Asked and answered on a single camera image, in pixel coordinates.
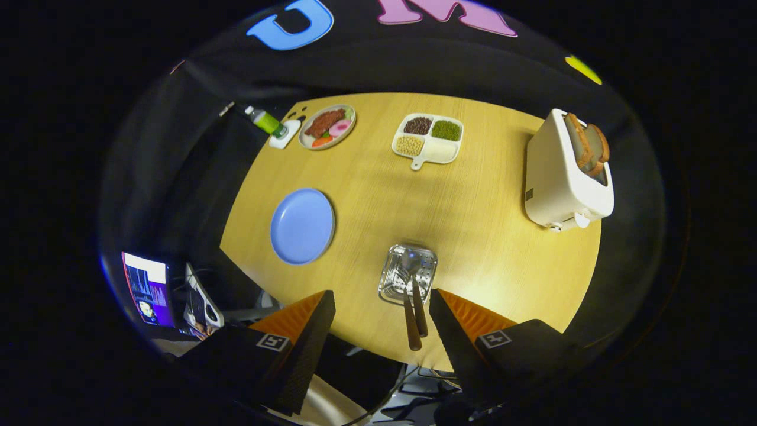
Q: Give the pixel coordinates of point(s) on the green plastic bottle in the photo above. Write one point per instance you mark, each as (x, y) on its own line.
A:
(265, 121)

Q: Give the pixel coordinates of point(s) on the brown meat piece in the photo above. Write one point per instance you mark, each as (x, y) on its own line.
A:
(322, 122)

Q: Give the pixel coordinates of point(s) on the white toaster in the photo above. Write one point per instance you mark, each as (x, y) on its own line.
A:
(553, 183)

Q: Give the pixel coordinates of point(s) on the orange carrot piece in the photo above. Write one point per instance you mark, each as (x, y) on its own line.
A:
(321, 142)

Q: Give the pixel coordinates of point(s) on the perforated metal tray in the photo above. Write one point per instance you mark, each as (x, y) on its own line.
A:
(390, 284)

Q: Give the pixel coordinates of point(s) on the toast bread slice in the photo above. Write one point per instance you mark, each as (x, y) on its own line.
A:
(578, 139)
(600, 148)

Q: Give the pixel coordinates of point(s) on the small white coaster tray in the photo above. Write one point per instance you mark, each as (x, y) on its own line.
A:
(288, 135)

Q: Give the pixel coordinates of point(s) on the white divided dish with beans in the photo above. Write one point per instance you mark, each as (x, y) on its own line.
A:
(440, 152)

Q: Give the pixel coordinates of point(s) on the blue plate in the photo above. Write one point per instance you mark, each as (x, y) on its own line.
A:
(301, 226)

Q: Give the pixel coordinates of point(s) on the white stand frame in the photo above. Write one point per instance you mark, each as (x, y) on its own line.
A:
(204, 302)

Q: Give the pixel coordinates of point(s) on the pink ham slice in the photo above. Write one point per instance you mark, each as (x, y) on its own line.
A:
(340, 128)

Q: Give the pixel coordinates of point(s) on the computer monitor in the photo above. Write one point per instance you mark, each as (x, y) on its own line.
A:
(148, 287)

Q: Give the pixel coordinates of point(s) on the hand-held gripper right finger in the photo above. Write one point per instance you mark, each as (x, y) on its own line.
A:
(455, 349)

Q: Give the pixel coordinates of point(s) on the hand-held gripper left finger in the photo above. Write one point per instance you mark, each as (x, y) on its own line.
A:
(307, 349)

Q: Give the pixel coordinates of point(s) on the white plate with food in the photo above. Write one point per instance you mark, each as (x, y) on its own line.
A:
(350, 121)

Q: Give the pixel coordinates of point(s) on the white clip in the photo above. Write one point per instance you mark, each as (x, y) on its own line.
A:
(226, 109)

